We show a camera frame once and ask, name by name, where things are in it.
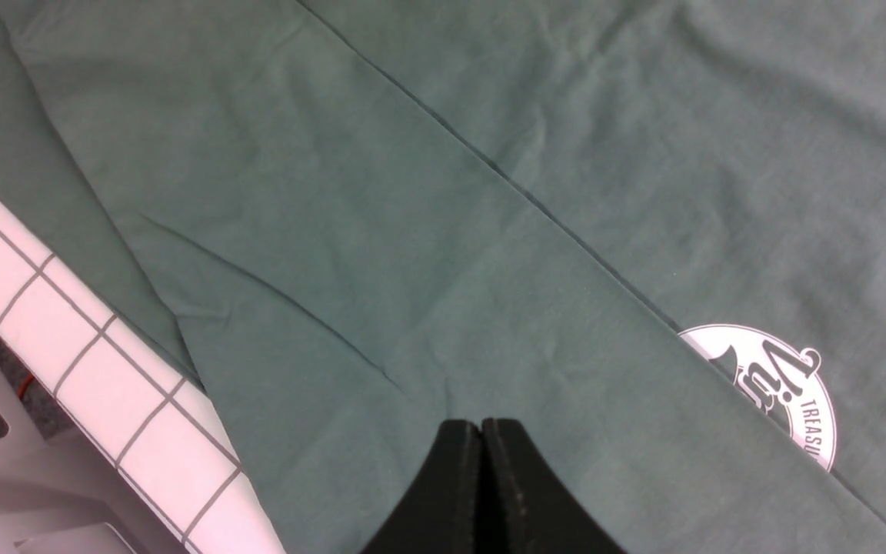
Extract white grid-pattern tablecloth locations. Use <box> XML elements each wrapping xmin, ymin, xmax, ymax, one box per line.
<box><xmin>0</xmin><ymin>203</ymin><xmax>284</xmax><ymax>553</ymax></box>

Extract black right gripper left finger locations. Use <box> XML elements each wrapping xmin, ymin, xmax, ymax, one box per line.
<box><xmin>363</xmin><ymin>420</ymin><xmax>482</xmax><ymax>553</ymax></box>

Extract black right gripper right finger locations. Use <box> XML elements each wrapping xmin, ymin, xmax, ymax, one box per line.
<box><xmin>479</xmin><ymin>419</ymin><xmax>625</xmax><ymax>553</ymax></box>

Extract white table frame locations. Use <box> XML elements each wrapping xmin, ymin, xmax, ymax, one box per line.
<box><xmin>0</xmin><ymin>369</ymin><xmax>185</xmax><ymax>553</ymax></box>

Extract green long-sleeve shirt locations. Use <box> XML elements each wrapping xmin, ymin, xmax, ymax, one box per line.
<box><xmin>0</xmin><ymin>1</ymin><xmax>886</xmax><ymax>553</ymax></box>

